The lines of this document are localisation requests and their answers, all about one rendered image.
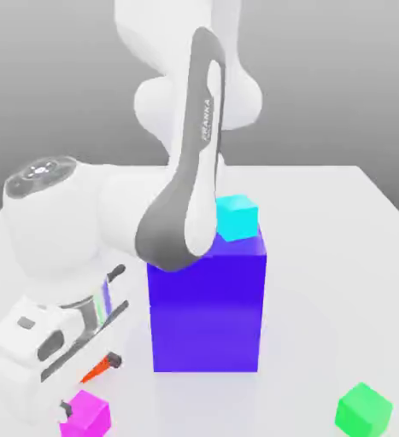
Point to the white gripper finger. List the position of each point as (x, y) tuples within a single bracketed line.
[(114, 360), (66, 409)]

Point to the small magenta cube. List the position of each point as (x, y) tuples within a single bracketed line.
[(89, 414)]

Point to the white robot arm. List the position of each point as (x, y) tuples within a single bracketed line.
[(65, 218)]

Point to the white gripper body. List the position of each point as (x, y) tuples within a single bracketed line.
[(28, 392)]

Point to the large blue box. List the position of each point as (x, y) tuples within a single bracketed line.
[(207, 314)]

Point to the small cyan cube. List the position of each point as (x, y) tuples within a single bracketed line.
[(237, 218)]

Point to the small green cube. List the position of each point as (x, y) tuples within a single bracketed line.
[(363, 411)]

